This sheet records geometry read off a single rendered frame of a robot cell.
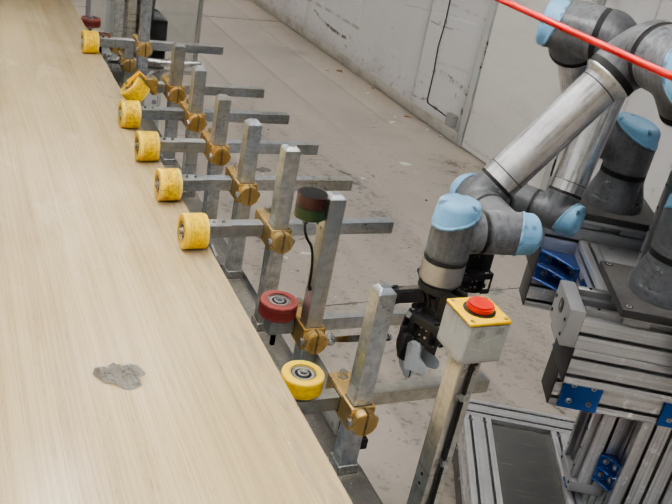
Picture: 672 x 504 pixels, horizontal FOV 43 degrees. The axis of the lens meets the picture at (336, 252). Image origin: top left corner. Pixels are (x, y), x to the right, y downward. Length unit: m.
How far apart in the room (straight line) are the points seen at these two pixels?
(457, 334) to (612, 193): 1.14
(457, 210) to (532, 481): 1.38
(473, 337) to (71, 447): 0.62
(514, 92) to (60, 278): 4.09
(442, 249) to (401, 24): 5.27
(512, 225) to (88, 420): 0.76
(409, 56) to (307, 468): 5.33
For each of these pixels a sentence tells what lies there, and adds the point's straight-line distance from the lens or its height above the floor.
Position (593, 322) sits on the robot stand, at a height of 0.97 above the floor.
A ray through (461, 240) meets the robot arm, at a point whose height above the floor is 1.23.
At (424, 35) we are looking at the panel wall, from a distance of 6.35.
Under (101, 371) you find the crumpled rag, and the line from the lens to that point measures 1.51.
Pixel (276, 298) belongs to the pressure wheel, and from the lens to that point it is 1.76.
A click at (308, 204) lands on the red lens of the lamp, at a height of 1.16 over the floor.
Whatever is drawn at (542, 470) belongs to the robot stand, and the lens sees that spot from 2.69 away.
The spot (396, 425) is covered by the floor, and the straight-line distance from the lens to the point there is 3.01.
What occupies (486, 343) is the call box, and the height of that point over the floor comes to 1.19.
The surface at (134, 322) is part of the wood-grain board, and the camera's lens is 1.65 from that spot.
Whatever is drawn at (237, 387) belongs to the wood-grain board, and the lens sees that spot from 1.51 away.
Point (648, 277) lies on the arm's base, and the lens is 1.87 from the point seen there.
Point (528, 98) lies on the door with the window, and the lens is 5.38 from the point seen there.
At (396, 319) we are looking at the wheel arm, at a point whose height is 0.85.
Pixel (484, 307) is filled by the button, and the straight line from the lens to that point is 1.22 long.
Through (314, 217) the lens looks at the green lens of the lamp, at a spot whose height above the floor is 1.13.
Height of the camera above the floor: 1.79
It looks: 26 degrees down
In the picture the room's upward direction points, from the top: 11 degrees clockwise
